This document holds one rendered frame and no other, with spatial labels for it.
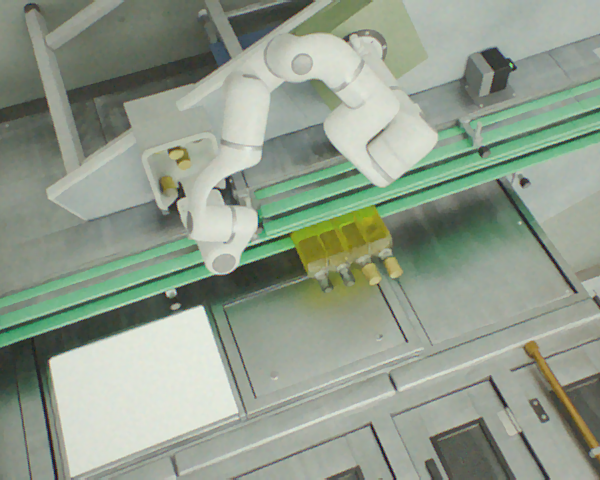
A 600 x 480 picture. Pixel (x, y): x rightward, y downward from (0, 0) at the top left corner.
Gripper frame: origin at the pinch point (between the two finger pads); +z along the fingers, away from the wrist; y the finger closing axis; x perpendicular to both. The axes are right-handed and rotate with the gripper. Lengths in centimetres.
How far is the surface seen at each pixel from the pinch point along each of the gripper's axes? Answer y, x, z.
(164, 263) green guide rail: -11.6, -19.4, -0.3
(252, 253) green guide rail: 10.6, -26.2, 0.8
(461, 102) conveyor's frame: 74, -4, 7
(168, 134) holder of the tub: -1.9, 12.6, 4.8
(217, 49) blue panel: 21, 5, 53
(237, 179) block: 11.5, -5.5, 5.6
